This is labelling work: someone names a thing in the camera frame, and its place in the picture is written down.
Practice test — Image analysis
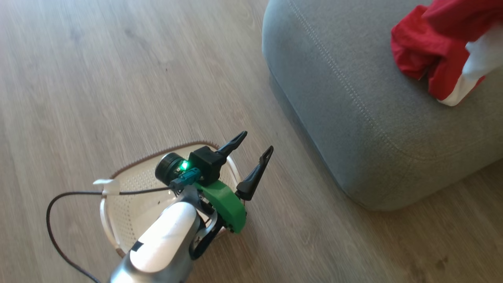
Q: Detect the red and white garment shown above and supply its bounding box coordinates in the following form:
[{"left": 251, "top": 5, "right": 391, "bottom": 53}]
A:
[{"left": 391, "top": 0, "right": 503, "bottom": 107}]

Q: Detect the white cable clip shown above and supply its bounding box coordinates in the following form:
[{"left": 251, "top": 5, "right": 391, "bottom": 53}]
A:
[{"left": 93, "top": 179, "right": 121, "bottom": 196}]

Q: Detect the beige plastic laundry basket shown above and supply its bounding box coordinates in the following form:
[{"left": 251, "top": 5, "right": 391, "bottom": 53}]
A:
[{"left": 99, "top": 141, "right": 246, "bottom": 258}]

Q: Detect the grey fabric sofa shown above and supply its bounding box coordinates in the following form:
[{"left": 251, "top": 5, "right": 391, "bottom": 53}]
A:
[{"left": 262, "top": 0, "right": 503, "bottom": 212}]

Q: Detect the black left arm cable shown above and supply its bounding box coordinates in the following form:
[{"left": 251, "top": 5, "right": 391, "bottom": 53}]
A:
[{"left": 46, "top": 168, "right": 202, "bottom": 283}]

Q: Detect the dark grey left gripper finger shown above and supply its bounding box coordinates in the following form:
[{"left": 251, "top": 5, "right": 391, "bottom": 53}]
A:
[
  {"left": 235, "top": 146, "right": 274, "bottom": 201},
  {"left": 215, "top": 131, "right": 248, "bottom": 158}
]

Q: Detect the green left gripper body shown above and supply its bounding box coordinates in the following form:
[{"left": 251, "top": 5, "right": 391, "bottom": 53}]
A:
[{"left": 189, "top": 180, "right": 247, "bottom": 234}]

